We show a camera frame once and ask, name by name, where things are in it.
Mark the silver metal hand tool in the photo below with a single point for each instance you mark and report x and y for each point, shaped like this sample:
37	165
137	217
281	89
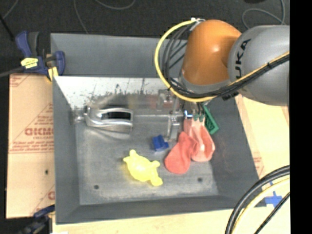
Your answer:
97	118

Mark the grey metal bin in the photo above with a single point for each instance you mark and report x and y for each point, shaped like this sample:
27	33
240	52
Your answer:
102	160

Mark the brown cardboard board red print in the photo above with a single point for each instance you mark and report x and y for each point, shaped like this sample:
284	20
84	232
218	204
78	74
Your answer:
29	121

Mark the green plastic triangle frame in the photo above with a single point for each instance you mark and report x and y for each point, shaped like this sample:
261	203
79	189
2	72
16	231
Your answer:
211	124

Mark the yellow toy animal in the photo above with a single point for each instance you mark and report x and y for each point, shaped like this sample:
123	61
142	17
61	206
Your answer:
141	167

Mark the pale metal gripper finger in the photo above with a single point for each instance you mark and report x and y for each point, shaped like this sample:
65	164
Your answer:
169	129
176	129

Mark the red cloth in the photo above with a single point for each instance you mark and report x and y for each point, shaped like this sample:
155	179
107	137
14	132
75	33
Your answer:
181	155

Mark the small blue block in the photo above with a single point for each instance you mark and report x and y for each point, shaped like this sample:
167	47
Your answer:
159	143

